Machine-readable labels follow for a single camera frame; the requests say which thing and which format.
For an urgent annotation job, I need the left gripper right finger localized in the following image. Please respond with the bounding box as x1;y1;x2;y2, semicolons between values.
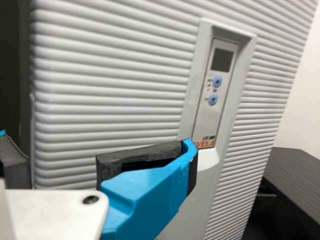
95;138;200;240

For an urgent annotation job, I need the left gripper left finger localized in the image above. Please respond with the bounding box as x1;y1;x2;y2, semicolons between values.
0;129;33;190

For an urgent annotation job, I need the incubator door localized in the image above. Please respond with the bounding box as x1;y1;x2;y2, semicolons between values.
29;0;318;240

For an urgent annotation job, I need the black platform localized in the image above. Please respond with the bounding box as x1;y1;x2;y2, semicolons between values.
258;146;320;227

